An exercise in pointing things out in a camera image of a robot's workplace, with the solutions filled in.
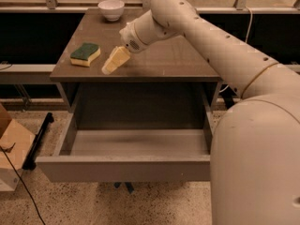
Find open grey top drawer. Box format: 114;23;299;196
37;89;213;183

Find grey cabinet with glossy top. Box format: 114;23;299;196
51;9;220;129

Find black cable on floor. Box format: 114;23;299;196
0;146;47;225

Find cardboard box at left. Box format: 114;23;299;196
0;104;35;191

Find green and yellow sponge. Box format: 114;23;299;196
70;43;100;68

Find white ceramic bowl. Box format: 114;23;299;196
97;0;125;22

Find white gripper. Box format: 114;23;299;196
101;10;178;75

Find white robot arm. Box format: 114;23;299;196
102;0;300;225

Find black bar on floor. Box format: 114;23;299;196
22;112;54;170

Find white cable on wall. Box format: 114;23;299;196
218;7;253;94

